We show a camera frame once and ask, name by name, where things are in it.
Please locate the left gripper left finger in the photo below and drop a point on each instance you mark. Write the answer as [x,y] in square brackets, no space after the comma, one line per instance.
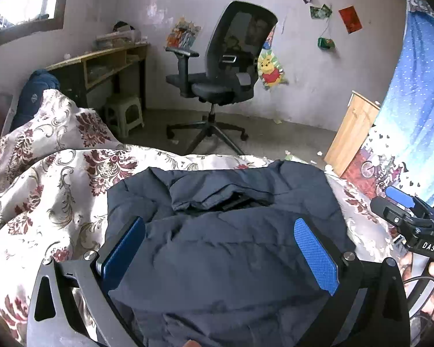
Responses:
[54,319]

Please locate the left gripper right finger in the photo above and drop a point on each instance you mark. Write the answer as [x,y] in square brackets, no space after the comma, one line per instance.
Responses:
[366,305]

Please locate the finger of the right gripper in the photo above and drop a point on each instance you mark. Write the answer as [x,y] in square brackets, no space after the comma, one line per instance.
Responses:
[391,213]
[417,206]

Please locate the dark navy padded jacket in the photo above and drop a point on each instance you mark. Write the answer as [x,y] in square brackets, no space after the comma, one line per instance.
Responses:
[219,264]

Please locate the blue patterned curtain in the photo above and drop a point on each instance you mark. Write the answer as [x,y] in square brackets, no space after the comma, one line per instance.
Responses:
[398,150]

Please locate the wooden cabinet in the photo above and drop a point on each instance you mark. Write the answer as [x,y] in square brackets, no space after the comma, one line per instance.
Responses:
[360,116]

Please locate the floral white red bedspread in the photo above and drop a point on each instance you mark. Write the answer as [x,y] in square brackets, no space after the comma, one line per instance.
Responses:
[55,172]

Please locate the Winnie the Pooh poster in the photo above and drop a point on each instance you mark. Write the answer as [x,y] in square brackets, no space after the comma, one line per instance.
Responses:
[270,71]

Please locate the grey plastic stool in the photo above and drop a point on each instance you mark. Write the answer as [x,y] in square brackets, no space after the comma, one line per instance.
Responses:
[123,113]

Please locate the black mesh office chair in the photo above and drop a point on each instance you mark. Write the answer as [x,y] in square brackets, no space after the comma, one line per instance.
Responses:
[231,70]

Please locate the dark wooden desk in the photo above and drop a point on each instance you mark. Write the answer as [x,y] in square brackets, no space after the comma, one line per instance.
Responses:
[80,75]

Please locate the green wall hanging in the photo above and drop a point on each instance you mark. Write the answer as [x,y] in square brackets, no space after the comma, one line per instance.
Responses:
[326,44]

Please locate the red paper on wall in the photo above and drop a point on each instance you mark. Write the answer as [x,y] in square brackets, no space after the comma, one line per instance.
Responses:
[350,19]

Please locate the photos on wall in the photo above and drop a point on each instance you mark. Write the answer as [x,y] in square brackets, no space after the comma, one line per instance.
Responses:
[318,13]

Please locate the cartoon poster on wall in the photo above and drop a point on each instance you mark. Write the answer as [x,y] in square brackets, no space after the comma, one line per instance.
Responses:
[183,34]

